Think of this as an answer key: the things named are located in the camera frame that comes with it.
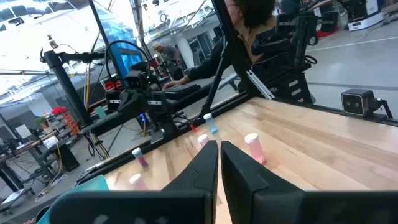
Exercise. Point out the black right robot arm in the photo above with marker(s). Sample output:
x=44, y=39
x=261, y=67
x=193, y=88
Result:
x=161, y=121

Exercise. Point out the black equipment stand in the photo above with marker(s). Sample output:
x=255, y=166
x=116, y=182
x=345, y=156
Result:
x=303, y=34

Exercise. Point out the small teal box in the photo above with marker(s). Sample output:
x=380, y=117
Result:
x=101, y=112

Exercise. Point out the black table-level camera box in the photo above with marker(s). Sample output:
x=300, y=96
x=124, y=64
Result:
x=354, y=102

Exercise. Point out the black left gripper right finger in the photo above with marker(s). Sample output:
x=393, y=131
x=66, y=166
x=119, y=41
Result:
x=242, y=180

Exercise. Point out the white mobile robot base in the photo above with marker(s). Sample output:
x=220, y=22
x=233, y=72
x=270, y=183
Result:
x=365, y=21

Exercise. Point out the teal bottle with red pills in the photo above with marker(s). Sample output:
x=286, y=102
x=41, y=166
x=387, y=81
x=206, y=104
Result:
x=140, y=159

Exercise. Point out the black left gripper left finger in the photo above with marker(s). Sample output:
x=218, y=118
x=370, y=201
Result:
x=205, y=174

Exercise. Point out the black drawer cabinet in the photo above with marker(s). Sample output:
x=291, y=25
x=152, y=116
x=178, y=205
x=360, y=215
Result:
x=292, y=90

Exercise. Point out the pink pill bottle white cap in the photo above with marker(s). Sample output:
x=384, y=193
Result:
x=255, y=149
x=203, y=139
x=136, y=183

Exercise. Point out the person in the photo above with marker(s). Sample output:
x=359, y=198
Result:
x=169, y=54
x=205, y=67

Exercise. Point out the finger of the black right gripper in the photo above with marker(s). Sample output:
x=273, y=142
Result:
x=126, y=104
x=137, y=105

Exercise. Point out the black backlit keyboard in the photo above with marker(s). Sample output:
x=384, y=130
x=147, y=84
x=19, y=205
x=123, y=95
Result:
x=183, y=91

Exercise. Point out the translucent green plastic bin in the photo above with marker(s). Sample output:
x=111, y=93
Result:
x=93, y=185

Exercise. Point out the black stand pole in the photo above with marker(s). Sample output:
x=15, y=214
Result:
x=66, y=90

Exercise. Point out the monitor with blue screen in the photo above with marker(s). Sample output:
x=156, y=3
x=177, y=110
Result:
x=127, y=59

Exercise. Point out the silver aluminium extrusion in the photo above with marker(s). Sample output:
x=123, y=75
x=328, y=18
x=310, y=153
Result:
x=259, y=84

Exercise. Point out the orange storage rack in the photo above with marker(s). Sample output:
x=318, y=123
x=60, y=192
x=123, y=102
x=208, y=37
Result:
x=71, y=123

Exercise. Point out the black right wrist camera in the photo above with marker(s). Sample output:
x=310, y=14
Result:
x=136, y=79

